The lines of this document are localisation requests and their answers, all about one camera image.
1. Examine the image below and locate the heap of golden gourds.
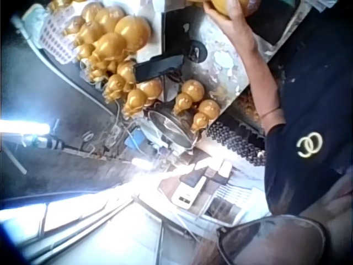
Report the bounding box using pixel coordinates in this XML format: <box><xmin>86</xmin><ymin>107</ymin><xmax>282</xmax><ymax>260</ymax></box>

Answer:
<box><xmin>45</xmin><ymin>0</ymin><xmax>164</xmax><ymax>120</ymax></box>

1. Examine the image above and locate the person's left hand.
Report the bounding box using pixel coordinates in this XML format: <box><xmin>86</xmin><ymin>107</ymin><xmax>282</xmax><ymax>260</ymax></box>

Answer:
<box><xmin>203</xmin><ymin>0</ymin><xmax>254</xmax><ymax>43</ymax></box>

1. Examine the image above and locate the blue box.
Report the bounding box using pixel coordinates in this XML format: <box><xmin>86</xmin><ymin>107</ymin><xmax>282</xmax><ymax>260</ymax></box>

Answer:
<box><xmin>125</xmin><ymin>128</ymin><xmax>145</xmax><ymax>149</ymax></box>

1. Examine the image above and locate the golden gourd figurine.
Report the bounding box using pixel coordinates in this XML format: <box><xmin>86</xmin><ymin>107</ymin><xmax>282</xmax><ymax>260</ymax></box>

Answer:
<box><xmin>190</xmin><ymin>99</ymin><xmax>221</xmax><ymax>133</ymax></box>
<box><xmin>173</xmin><ymin>79</ymin><xmax>206</xmax><ymax>116</ymax></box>
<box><xmin>208</xmin><ymin>0</ymin><xmax>244</xmax><ymax>18</ymax></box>

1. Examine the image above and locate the brown round lump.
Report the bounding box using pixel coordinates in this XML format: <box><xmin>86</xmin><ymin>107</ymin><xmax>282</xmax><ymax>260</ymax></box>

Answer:
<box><xmin>244</xmin><ymin>0</ymin><xmax>262</xmax><ymax>14</ymax></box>

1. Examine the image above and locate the white perforated plastic tray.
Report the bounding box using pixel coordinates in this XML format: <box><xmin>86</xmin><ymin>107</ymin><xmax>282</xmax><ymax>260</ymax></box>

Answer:
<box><xmin>38</xmin><ymin>4</ymin><xmax>77</xmax><ymax>66</ymax></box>

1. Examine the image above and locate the black tray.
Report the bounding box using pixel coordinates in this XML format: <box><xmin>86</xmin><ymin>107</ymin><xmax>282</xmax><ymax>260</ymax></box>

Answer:
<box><xmin>248</xmin><ymin>0</ymin><xmax>302</xmax><ymax>48</ymax></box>

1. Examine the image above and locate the black perforated mat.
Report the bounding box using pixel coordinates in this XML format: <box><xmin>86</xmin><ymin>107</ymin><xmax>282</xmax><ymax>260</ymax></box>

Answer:
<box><xmin>206</xmin><ymin>112</ymin><xmax>267</xmax><ymax>167</ymax></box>

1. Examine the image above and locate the fluorescent light tube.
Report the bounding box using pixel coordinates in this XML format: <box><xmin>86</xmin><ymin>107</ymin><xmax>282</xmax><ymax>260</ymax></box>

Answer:
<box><xmin>0</xmin><ymin>119</ymin><xmax>66</xmax><ymax>150</ymax></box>

